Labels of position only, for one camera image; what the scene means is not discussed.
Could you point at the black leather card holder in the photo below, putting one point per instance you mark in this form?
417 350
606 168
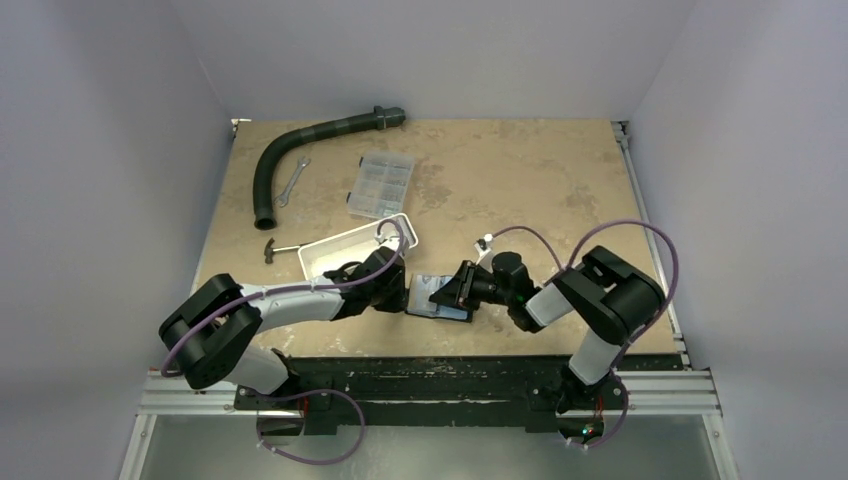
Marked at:
445 312

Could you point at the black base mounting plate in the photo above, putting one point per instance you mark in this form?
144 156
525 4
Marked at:
527 392

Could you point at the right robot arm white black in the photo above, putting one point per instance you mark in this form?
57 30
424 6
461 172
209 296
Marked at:
613 298

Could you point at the clear plastic screw box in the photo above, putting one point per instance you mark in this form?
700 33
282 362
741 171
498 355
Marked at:
381 185

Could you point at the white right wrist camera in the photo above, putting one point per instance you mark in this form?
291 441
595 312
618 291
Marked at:
485 251

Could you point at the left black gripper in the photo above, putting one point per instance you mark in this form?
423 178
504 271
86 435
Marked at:
400 301

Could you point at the small black hammer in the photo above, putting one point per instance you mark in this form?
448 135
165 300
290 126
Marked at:
270 250

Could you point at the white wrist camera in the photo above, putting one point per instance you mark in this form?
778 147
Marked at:
395 241
485 251

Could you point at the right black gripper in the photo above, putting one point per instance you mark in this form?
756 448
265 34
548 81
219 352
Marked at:
468 283

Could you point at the silver wrench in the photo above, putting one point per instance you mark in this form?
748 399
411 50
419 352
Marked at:
283 198

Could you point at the white VIP credit card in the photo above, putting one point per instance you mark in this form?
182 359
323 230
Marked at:
421 288

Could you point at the white rectangular tray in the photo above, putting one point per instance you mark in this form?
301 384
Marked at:
332 252

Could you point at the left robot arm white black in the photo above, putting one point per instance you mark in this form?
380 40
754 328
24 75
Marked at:
209 338

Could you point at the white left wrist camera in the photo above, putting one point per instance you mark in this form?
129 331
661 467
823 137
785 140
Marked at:
395 241

